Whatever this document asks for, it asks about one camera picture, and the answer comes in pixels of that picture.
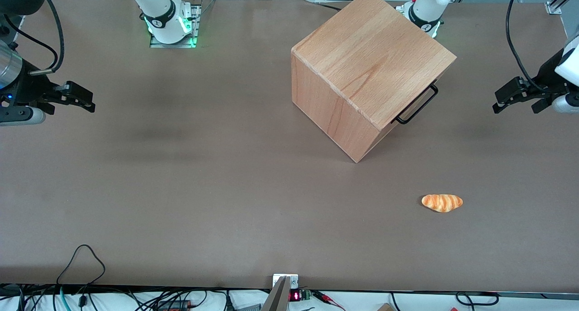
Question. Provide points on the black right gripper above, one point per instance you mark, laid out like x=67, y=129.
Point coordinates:
x=30, y=87

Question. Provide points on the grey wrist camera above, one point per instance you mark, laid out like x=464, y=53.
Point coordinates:
x=20, y=116
x=567, y=104

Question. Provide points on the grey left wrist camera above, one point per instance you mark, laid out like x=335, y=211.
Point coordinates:
x=567, y=104

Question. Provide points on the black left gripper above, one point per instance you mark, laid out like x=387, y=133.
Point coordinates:
x=546, y=77

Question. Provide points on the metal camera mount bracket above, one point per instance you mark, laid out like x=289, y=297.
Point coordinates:
x=282, y=290

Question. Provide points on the wooden drawer cabinet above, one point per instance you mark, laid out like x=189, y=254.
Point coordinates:
x=362, y=53

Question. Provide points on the black and orange power device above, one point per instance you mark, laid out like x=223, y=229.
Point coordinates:
x=174, y=305

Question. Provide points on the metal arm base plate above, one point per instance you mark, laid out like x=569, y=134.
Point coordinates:
x=197, y=21

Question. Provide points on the brown cardboard piece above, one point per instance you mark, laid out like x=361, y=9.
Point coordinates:
x=385, y=307

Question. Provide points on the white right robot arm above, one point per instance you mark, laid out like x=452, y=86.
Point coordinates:
x=156, y=7

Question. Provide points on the orange toy bread roll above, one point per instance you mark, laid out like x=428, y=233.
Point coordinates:
x=442, y=203

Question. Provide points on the red digit display module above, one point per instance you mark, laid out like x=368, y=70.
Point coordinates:
x=296, y=295

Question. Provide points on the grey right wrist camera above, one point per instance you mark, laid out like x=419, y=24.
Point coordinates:
x=20, y=116

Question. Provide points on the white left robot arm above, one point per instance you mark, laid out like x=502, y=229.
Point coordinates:
x=427, y=3

